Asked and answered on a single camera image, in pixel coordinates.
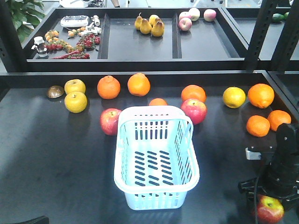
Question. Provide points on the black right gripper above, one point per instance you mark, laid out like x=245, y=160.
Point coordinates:
x=285, y=188

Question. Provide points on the dark red apple front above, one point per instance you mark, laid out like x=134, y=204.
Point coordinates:
x=269, y=210

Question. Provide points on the light blue plastic basket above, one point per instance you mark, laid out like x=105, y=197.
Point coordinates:
x=155, y=162

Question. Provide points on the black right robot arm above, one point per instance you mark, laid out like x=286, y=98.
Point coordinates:
x=286, y=157

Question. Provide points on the small orange front left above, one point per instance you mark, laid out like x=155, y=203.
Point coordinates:
x=258, y=126

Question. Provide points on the small orange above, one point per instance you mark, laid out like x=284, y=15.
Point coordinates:
x=158, y=101
x=278, y=117
x=258, y=126

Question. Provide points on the small orange front right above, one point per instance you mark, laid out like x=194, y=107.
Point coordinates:
x=278, y=117

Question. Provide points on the orange near right edge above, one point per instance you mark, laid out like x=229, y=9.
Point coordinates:
x=261, y=95

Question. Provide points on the yellow orange fruit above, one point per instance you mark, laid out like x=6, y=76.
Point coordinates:
x=233, y=97

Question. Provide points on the pink red apple centre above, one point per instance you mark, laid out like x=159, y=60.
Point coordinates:
x=195, y=110

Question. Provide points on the pink red apple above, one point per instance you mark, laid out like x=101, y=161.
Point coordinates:
x=109, y=121
x=195, y=110

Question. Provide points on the orange behind centre apple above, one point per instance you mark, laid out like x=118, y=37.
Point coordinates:
x=193, y=91

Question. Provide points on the small orange middle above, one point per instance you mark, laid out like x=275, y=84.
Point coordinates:
x=158, y=101

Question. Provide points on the green avocado upper shelf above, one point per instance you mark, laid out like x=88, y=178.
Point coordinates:
x=277, y=18

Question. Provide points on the orange rear middle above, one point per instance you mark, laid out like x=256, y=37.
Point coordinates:
x=138, y=85

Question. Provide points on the pink apple upper right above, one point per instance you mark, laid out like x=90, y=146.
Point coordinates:
x=209, y=15

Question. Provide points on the pink red apple far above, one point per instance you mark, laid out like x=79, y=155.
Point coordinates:
x=109, y=121

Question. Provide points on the pink apple upper front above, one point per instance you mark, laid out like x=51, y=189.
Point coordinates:
x=185, y=24

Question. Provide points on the pink apple upper middle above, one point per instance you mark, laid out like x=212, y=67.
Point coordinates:
x=194, y=13

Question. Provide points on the pink apple upper left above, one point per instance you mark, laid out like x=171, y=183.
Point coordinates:
x=184, y=14

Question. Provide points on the orange rear left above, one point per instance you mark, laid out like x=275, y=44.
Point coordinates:
x=108, y=87

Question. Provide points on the yellow brown pears cluster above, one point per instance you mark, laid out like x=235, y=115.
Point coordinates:
x=154, y=25

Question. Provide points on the yellow green apple front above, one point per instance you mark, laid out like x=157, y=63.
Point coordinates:
x=75, y=102

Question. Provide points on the yellow green apple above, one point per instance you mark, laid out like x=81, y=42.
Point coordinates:
x=74, y=85
x=75, y=102

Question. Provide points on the black upper display shelf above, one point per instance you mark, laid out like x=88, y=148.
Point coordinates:
x=217, y=45

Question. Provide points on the yellow green apple rear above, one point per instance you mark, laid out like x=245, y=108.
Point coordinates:
x=74, y=85

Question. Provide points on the red chili pepper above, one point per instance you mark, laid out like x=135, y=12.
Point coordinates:
x=66, y=55

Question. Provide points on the brown half shell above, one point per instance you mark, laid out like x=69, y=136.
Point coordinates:
x=55, y=91

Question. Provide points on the white electronic device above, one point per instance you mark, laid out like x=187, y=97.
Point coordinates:
x=74, y=21

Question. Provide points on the white capped small bottle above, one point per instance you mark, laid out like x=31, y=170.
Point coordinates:
x=39, y=46

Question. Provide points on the green potted plant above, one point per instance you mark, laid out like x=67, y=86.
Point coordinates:
x=26, y=16

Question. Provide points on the black shelf upright post right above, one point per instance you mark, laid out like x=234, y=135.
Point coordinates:
x=287, y=41

